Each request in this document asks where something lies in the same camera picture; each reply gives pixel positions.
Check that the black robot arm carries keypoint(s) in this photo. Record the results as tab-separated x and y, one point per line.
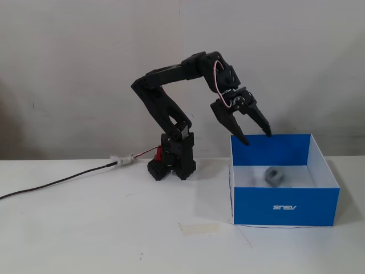
159	100

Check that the blue white cardboard box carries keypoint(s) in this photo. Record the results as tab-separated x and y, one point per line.
285	207

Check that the red table clamp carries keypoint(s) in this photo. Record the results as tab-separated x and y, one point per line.
158	154

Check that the gray block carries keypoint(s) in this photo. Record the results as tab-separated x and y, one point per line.
273	177

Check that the clear tape strip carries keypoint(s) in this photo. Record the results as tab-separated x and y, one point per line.
199	228

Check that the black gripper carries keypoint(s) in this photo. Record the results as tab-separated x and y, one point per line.
247	100

